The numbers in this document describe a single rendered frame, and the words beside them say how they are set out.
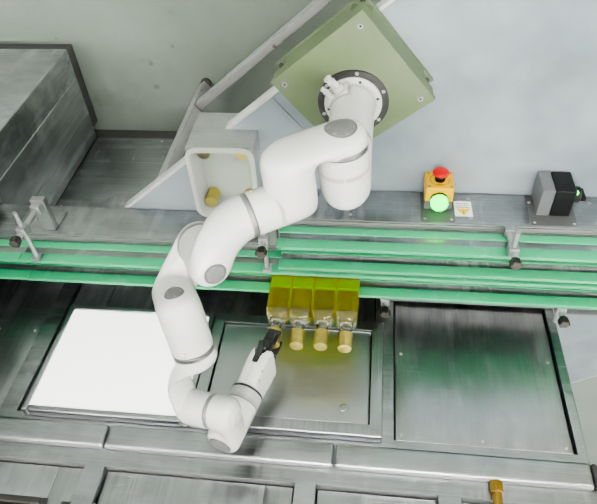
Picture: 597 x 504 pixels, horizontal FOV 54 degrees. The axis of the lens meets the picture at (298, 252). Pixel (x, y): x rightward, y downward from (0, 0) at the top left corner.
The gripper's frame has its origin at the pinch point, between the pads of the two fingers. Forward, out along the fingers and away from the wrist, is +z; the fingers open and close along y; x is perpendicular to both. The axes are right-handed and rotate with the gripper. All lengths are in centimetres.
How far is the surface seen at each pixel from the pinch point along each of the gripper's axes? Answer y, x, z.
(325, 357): -12.6, -10.3, 7.9
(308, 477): -15.0, -16.9, -22.7
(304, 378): -12.6, -7.4, 0.1
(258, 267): 4.6, 11.4, 17.9
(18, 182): 7, 98, 26
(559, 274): 5, -62, 38
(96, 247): 5, 57, 10
